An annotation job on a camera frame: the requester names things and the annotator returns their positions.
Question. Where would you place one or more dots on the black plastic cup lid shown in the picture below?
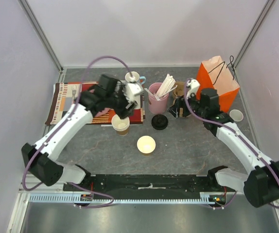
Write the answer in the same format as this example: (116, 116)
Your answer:
(159, 122)

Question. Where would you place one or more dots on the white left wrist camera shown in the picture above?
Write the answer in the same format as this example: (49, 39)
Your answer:
(132, 90)

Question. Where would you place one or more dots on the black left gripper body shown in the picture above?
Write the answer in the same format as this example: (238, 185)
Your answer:
(121, 103)

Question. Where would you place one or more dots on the light blue mug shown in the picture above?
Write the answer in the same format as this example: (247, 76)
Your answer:
(134, 77)

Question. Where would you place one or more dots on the pink utensil holder cup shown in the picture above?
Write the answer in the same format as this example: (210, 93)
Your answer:
(157, 106)

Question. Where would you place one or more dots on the colourful patchwork placemat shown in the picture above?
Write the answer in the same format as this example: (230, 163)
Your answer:
(62, 101)

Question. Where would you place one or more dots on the pink handled fork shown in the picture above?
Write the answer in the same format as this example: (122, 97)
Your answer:
(74, 92)

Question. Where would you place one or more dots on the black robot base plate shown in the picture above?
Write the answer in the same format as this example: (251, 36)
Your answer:
(139, 186)

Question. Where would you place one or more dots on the pink polka dot plate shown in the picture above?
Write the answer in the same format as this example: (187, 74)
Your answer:
(106, 112)

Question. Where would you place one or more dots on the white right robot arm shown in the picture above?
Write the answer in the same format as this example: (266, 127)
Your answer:
(260, 183)

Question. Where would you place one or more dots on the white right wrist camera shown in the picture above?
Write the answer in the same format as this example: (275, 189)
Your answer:
(190, 88)

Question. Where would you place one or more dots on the grey cable duct rail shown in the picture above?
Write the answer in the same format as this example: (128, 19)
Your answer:
(80, 199)

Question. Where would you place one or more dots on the stack of paper cups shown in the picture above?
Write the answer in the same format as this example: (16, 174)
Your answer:
(121, 126)

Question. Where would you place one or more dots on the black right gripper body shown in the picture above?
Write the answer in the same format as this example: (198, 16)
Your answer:
(181, 107)

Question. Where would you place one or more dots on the small white paper cup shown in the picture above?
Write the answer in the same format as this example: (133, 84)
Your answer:
(236, 115)

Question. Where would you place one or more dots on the brown paper coffee cup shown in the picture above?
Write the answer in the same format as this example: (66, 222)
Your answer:
(146, 145)

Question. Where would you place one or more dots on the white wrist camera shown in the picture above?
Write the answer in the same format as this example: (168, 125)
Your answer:
(190, 88)
(132, 90)

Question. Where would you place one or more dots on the brown cardboard cup carrier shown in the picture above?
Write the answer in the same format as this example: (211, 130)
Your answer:
(179, 90)

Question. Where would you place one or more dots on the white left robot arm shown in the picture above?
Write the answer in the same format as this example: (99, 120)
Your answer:
(41, 157)

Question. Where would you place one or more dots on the orange paper bag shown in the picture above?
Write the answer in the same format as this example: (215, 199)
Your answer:
(214, 73)

